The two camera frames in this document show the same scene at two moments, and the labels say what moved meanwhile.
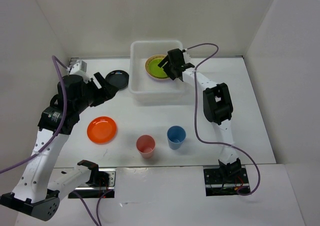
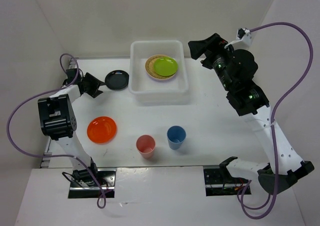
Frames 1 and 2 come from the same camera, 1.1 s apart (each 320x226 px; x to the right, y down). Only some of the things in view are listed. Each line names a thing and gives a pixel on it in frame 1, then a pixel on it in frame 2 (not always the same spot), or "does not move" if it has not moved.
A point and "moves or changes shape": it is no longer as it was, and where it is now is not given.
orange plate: [102, 130] does not move
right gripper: [170, 74] to [197, 47]
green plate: [155, 70] moves or changes shape
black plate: [119, 79] does not move
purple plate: [166, 80] does not move
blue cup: [176, 135] does not move
